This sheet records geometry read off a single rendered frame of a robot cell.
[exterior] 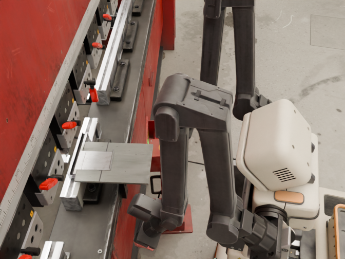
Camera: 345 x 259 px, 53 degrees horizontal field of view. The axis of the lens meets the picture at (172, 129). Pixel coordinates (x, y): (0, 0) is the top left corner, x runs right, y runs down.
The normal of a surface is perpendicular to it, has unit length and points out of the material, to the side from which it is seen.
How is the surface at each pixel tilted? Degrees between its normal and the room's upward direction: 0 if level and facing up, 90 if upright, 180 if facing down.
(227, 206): 81
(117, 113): 0
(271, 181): 90
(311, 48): 0
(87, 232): 0
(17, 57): 90
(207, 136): 101
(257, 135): 42
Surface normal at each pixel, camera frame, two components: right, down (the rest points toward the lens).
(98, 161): -0.01, -0.68
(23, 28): 1.00, 0.04
